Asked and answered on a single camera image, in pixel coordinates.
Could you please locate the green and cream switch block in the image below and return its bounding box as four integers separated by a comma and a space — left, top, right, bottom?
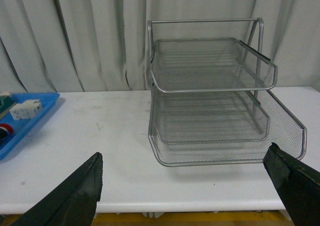
0, 91, 16, 119

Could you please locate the white curtain backdrop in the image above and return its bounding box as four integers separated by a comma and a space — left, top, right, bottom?
0, 0, 320, 93

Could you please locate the red emergency stop button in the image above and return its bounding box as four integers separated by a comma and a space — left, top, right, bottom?
0, 123, 14, 143

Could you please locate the blue plastic tray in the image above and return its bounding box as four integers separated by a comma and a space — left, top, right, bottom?
0, 92, 60, 160

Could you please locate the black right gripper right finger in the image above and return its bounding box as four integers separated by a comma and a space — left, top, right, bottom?
262, 142, 320, 226

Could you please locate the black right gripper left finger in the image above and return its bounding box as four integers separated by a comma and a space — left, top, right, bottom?
14, 152, 103, 226

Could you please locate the silver mesh three-tier rack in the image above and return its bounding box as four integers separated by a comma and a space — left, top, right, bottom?
147, 17, 307, 167

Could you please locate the white circuit breaker block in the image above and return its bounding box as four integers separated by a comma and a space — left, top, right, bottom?
9, 99, 43, 121

